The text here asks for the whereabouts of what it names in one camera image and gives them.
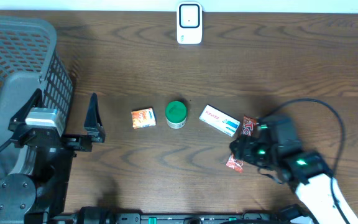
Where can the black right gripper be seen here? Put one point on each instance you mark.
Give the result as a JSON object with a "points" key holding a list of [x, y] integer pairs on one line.
{"points": [[246, 149]]}

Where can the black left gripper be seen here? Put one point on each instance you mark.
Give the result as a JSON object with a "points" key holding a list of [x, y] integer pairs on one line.
{"points": [[96, 128]]}

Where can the red Top chocolate bar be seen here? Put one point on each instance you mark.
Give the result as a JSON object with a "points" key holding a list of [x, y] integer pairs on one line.
{"points": [[247, 129]]}

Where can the white Panadol medicine box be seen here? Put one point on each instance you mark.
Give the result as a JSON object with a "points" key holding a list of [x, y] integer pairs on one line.
{"points": [[219, 120]]}

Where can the orange snack packet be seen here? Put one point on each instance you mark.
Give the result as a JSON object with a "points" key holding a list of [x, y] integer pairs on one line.
{"points": [[143, 118]]}

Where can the green lid jar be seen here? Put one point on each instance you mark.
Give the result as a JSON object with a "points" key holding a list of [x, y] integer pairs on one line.
{"points": [[176, 114]]}

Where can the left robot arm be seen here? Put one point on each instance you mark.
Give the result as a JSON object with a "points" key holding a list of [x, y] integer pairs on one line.
{"points": [[40, 196]]}

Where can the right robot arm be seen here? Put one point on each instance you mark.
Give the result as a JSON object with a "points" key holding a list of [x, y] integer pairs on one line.
{"points": [[313, 182]]}

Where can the white barcode scanner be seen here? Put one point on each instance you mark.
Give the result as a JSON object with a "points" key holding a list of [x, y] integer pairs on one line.
{"points": [[189, 23]]}

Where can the grey plastic basket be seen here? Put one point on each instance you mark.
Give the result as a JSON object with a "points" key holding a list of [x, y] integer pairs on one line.
{"points": [[29, 61]]}

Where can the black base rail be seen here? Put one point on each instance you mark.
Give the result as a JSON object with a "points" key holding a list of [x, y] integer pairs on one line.
{"points": [[290, 214]]}

